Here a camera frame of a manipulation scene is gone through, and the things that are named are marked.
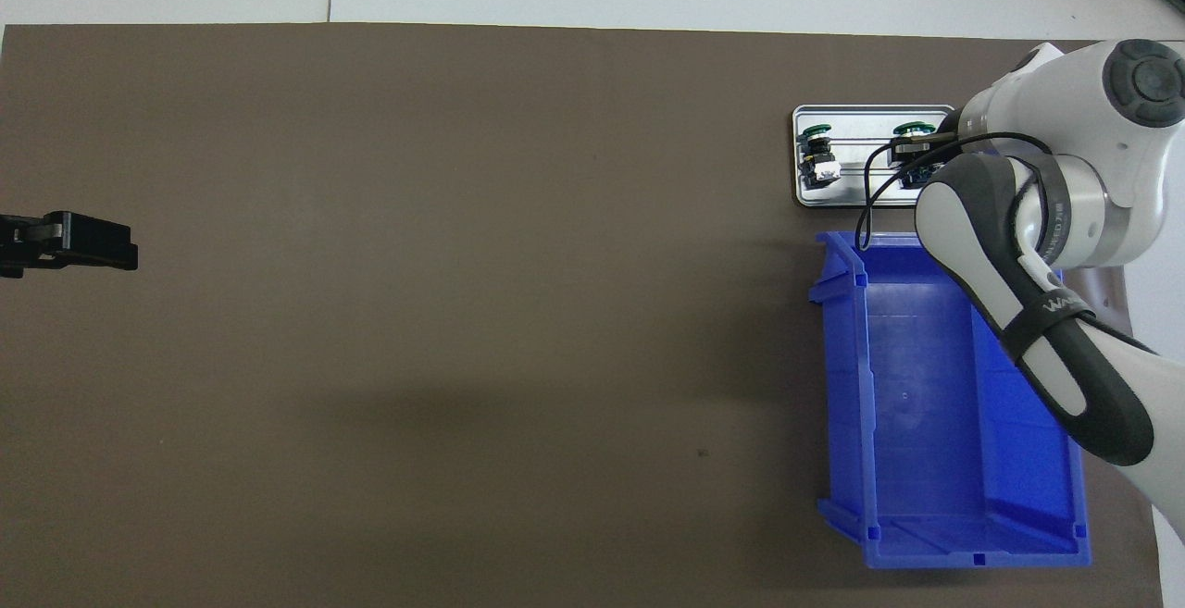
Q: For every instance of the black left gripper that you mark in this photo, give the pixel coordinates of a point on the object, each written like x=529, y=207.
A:
x=20, y=242

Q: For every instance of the green push button switch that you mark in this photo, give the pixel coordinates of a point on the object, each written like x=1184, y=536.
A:
x=819, y=159
x=912, y=130

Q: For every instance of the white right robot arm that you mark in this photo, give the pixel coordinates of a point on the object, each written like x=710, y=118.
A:
x=1092, y=173

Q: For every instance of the brown table mat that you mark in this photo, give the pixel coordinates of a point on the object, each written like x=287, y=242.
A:
x=463, y=219

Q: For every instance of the grey metal tray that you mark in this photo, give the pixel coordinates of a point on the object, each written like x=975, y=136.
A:
x=861, y=178

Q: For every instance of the blue plastic storage bin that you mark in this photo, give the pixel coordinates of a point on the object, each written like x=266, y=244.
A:
x=926, y=404

